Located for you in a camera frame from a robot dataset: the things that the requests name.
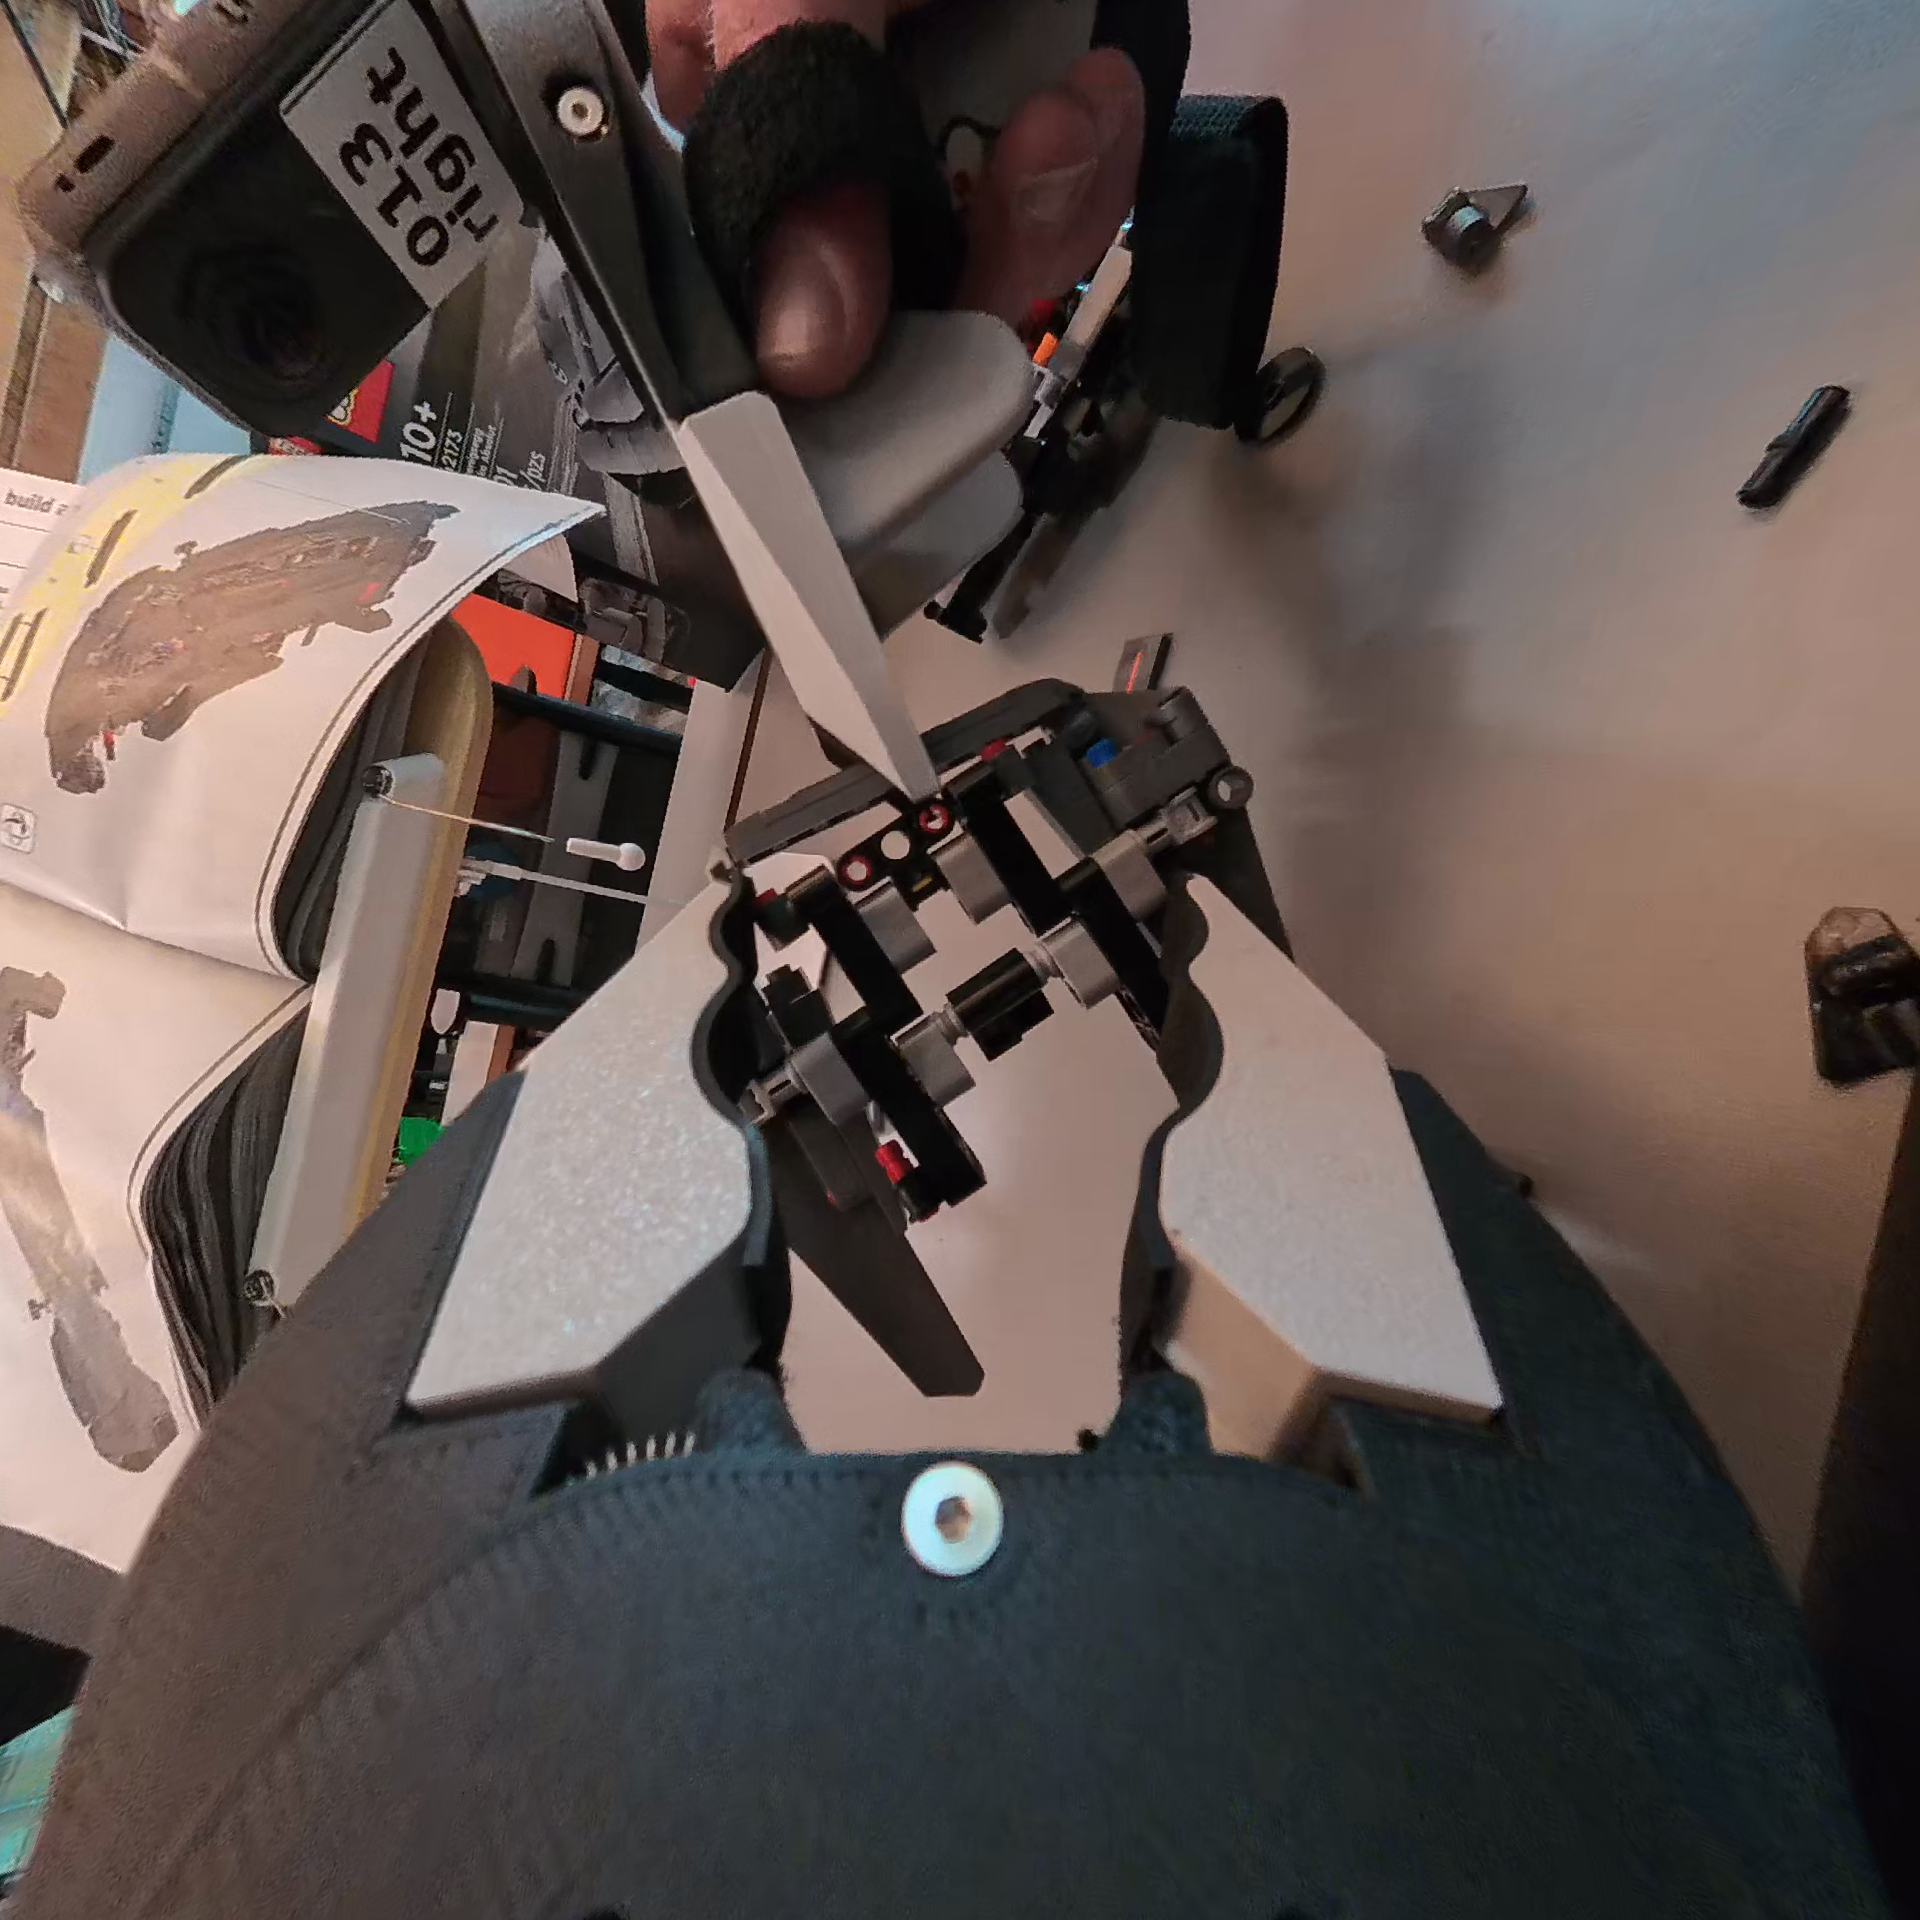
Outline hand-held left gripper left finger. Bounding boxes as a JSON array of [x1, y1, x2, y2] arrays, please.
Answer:
[[404, 874, 788, 1419]]

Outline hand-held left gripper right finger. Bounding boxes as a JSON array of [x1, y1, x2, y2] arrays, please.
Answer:
[[1117, 877, 1503, 1427]]

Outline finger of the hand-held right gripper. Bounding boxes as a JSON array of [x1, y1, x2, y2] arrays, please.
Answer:
[[671, 390, 950, 800]]

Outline grey lego car model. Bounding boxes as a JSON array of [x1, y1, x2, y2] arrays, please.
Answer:
[[927, 239, 1186, 639]]

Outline small lego technic sub-assembly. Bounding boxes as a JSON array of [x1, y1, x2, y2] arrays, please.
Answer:
[[727, 680, 1254, 1396]]

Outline dark lego set box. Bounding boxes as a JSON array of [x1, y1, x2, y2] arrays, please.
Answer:
[[263, 256, 782, 692]]

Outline dark round lego disc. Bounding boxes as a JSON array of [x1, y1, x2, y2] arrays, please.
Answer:
[[1237, 348, 1328, 447]]

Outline black angled lego connector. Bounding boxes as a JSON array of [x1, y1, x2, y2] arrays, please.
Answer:
[[1803, 903, 1920, 1086]]

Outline lego instruction booklet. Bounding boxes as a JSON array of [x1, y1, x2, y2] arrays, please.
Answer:
[[0, 451, 600, 1502]]

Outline small grey lego piece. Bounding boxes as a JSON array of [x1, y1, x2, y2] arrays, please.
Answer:
[[1422, 182, 1531, 274]]

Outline black lego pin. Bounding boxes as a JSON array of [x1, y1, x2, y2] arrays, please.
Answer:
[[1738, 383, 1851, 510]]

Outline person's right hand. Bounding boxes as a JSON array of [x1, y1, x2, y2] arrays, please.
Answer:
[[642, 0, 1190, 404]]

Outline orange plastic part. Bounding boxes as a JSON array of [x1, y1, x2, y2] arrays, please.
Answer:
[[451, 591, 587, 699]]

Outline thin wire with white plug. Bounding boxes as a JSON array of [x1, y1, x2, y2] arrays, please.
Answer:
[[367, 756, 650, 875]]

